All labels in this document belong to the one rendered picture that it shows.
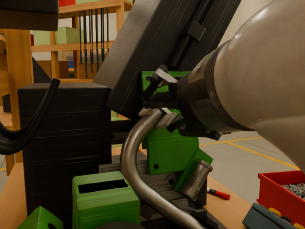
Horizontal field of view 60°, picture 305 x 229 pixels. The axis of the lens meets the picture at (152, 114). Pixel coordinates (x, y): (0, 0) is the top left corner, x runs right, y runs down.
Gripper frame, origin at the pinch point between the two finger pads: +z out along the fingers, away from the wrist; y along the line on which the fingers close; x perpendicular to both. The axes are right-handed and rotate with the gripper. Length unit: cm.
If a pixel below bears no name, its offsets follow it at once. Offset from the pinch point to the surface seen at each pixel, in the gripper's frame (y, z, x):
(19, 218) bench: 4, 37, 36
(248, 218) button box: -35.3, 9.1, 0.5
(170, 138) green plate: -6.2, 4.3, 0.2
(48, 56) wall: 234, 858, -185
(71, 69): 147, 810, -191
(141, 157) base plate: -20, 68, -3
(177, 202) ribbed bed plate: -16.5, 6.5, 8.9
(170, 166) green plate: -9.9, 4.4, 4.7
